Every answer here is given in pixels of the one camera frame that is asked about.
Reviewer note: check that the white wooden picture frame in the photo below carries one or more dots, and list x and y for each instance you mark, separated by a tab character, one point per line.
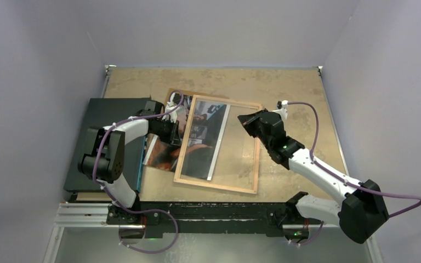
237	167

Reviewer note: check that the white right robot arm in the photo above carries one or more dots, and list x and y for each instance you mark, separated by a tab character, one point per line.
358	208

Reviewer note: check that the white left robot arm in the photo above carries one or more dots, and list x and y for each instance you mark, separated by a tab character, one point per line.
103	153

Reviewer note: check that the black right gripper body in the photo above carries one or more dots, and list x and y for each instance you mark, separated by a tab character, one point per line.
255	131

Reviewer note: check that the aluminium extrusion rail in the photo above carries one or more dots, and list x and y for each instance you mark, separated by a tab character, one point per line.
85	214

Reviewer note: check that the colour photo print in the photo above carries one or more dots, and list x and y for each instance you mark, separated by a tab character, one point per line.
181	141

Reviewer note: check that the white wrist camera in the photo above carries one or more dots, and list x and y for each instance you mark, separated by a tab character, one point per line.
282	109
173	106

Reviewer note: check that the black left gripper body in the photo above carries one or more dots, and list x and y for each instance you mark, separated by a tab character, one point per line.
166	130

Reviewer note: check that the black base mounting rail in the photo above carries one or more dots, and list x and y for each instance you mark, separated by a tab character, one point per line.
157	218

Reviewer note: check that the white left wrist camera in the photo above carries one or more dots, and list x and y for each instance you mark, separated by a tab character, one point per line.
173	106

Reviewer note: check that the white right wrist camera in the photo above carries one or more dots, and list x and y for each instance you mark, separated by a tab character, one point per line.
282	109

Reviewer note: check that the brown backing board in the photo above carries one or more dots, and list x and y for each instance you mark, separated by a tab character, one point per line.
189	93

